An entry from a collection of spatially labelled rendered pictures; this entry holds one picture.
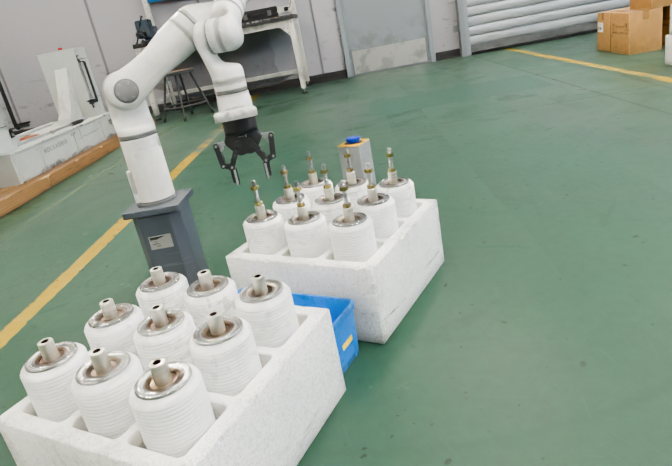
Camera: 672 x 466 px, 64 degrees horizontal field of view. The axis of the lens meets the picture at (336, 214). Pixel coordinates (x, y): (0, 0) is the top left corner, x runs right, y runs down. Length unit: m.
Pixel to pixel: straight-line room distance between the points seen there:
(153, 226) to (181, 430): 0.75
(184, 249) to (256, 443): 0.71
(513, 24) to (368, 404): 5.71
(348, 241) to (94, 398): 0.56
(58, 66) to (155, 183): 3.48
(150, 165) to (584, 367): 1.04
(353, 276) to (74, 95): 3.90
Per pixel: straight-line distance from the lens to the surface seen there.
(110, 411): 0.85
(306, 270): 1.16
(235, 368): 0.83
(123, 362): 0.85
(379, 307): 1.12
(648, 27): 4.77
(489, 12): 6.39
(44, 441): 0.93
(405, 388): 1.05
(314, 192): 1.41
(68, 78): 4.78
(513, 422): 0.97
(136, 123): 1.40
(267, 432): 0.86
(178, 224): 1.41
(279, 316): 0.90
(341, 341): 1.08
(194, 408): 0.76
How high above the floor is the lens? 0.66
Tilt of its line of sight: 20 degrees down
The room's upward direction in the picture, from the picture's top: 11 degrees counter-clockwise
